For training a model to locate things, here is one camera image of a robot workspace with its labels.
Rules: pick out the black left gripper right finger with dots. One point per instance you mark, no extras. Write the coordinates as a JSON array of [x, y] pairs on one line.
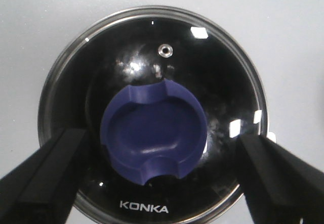
[[278, 186]]

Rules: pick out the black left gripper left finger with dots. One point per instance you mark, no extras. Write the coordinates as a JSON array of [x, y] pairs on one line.
[[43, 188]]

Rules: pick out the glass pot lid blue knob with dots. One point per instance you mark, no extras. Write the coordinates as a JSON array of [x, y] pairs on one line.
[[162, 94]]

